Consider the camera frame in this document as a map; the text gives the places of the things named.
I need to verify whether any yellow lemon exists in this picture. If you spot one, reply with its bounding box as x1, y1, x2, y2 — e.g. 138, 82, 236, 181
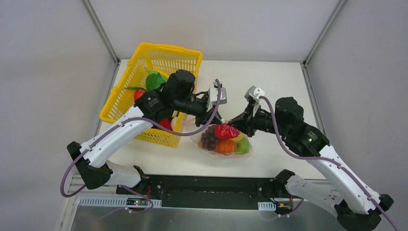
230, 133, 244, 142

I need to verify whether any dark purple grape bunch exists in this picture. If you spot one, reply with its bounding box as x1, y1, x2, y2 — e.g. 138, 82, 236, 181
198, 126, 220, 151

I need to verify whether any red bell pepper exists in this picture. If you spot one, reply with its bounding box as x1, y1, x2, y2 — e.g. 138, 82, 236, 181
214, 123, 240, 140

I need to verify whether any green apple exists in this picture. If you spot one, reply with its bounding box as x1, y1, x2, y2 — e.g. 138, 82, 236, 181
235, 137, 252, 154

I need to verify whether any clear zip top bag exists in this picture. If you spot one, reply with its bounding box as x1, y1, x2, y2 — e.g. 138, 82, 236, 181
190, 123, 252, 158

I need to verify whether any green leafy bok choy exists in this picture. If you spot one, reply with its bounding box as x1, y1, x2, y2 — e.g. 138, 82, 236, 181
146, 70, 168, 91

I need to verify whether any small orange pumpkin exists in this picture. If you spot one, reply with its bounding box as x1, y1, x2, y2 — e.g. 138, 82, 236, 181
215, 139, 236, 154

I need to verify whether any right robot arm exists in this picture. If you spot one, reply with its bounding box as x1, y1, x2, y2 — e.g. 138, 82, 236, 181
229, 97, 394, 231

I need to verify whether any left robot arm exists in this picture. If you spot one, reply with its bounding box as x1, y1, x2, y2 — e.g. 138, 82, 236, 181
67, 70, 227, 195

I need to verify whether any white mushroom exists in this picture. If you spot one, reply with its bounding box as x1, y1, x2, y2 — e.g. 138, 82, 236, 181
170, 116, 178, 130

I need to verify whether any yellow plastic basket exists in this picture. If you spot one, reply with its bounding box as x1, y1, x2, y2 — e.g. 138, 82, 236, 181
99, 42, 204, 148

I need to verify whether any red tomato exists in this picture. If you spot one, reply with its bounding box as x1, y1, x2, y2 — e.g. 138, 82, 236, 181
133, 89, 146, 101

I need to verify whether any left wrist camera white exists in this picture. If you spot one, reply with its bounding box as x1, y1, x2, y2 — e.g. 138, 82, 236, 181
207, 87, 227, 112

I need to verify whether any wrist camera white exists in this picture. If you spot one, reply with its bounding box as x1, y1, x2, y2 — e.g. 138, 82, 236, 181
207, 87, 227, 112
244, 86, 265, 117

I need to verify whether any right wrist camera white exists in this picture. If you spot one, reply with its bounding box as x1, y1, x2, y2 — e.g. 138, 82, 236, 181
244, 86, 265, 117

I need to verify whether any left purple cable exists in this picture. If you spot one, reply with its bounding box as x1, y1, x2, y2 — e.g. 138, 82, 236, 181
60, 78, 223, 198

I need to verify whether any purple cable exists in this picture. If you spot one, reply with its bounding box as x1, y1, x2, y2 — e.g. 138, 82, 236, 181
259, 95, 399, 231
60, 78, 223, 198

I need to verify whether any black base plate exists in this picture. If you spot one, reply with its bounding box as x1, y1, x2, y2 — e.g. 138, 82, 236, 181
133, 175, 290, 210

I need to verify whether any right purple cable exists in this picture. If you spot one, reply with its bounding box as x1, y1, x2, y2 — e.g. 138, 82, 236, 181
259, 95, 399, 231

